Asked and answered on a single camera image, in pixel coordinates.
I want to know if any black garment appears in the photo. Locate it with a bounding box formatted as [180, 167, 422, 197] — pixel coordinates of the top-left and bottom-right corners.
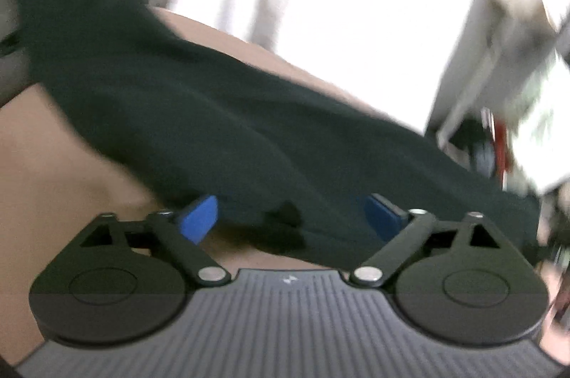
[1, 0, 539, 270]

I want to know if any dark brown folded cloth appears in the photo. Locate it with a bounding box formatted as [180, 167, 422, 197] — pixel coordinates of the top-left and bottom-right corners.
[0, 0, 34, 106]

